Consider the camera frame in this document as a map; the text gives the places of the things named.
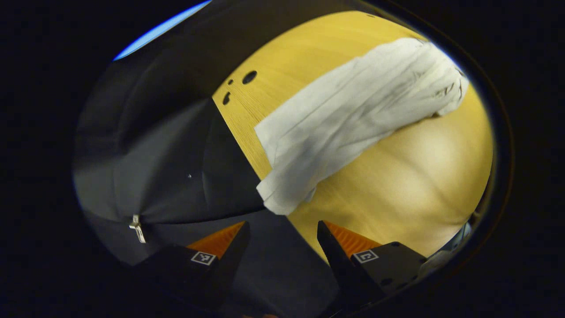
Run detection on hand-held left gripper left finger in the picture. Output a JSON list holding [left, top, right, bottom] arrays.
[[132, 221, 251, 312]]

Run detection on white cloth clip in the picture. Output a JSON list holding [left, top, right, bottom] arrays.
[[129, 215, 147, 244]]

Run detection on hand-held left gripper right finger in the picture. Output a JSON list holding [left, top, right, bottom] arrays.
[[316, 220, 428, 318]]

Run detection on white jeans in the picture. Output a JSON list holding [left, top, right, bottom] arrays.
[[254, 38, 469, 216]]

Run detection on black backdrop cloth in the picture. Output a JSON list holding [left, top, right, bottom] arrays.
[[73, 0, 340, 318]]

